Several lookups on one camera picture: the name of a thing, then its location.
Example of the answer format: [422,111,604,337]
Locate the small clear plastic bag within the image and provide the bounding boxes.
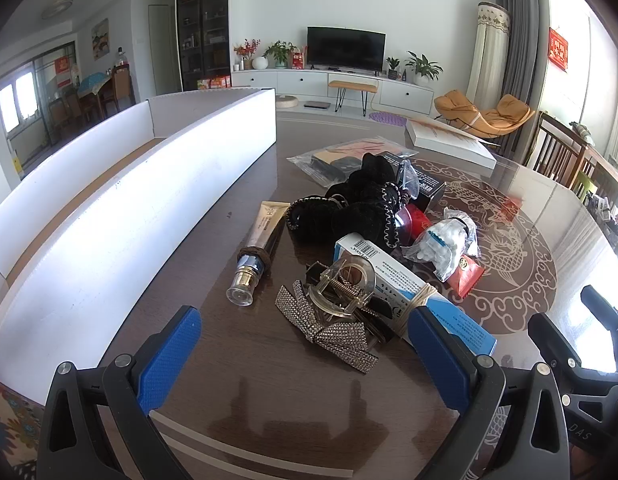
[395,159,421,203]

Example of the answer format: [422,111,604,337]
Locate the wooden dining chair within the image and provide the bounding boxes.
[110,65,135,106]

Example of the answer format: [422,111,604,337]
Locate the red wall hanging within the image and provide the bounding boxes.
[549,27,570,68]

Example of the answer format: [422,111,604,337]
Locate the beige covered air conditioner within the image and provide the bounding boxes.
[468,1,511,106]

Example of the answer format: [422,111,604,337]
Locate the red flower bouquet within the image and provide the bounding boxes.
[233,38,261,71]

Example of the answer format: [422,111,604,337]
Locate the bag of cotton swabs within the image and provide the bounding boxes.
[413,212,482,283]

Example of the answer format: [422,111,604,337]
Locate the white door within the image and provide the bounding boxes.
[148,4,170,98]

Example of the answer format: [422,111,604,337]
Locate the black television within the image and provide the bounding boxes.
[307,26,387,72]

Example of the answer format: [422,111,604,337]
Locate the blue and white carton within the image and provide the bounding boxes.
[334,232,497,361]

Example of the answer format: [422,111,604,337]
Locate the large potted plant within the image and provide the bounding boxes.
[405,51,444,86]

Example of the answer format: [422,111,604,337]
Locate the dining table with blue cloth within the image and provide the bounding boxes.
[76,71,115,111]

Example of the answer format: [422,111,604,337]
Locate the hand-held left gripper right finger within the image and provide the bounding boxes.
[408,305,572,480]

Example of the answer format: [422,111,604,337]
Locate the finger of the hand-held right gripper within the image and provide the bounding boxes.
[528,312,580,396]
[581,285,618,346]

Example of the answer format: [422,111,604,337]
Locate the orange lounge chair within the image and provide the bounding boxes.
[434,89,536,140]

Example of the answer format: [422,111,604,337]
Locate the red foil packet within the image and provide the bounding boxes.
[396,203,486,297]

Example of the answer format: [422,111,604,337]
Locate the clear zip bag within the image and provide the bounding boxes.
[286,137,420,188]

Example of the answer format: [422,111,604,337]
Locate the leafy green potted plant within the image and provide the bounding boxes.
[263,40,296,68]

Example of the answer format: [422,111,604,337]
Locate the dark wooden slatted chair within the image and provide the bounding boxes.
[529,111,590,186]

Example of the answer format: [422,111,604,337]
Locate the white television cabinet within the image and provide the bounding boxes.
[231,67,435,116]

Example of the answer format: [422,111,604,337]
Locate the patterned cushion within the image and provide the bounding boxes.
[0,377,45,480]

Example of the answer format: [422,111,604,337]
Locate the wooden bench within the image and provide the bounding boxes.
[328,80,379,112]

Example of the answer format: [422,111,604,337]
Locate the beige cosmetic tube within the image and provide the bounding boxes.
[226,201,291,307]

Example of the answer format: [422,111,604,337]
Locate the grey curtain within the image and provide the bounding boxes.
[496,0,550,106]

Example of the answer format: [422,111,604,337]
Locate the black plush slippers bundle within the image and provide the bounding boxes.
[287,152,415,261]

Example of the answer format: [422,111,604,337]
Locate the clear claw hair clip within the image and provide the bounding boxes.
[308,255,377,322]

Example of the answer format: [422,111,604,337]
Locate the rhinestone bow hair clip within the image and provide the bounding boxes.
[275,280,380,375]

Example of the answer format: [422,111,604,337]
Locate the red snack boxes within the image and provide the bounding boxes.
[196,75,232,92]

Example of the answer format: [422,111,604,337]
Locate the purple floor mat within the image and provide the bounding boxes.
[369,111,407,128]

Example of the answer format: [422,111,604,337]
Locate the black printed carton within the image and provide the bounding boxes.
[379,151,447,213]

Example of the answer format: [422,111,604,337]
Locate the tall black display cabinet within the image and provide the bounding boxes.
[176,0,231,92]

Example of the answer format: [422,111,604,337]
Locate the flat white box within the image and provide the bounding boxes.
[405,119,497,171]

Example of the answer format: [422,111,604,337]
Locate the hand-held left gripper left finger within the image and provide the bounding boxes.
[36,305,202,480]

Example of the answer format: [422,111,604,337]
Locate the cluttered wooden sideboard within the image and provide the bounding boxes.
[579,125,618,241]

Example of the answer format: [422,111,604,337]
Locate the framed wall painting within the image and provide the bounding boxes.
[92,18,110,58]

